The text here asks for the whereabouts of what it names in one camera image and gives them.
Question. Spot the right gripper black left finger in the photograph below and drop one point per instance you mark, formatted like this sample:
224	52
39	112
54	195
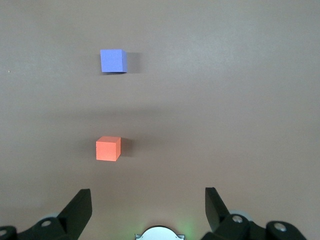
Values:
75	212

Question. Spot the purple foam cube block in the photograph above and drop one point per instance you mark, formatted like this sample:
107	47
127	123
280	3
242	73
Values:
112	61

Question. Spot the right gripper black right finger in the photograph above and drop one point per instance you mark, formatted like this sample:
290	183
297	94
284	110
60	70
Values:
217	212

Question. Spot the orange foam cube block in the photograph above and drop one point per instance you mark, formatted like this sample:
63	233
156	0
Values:
107	149

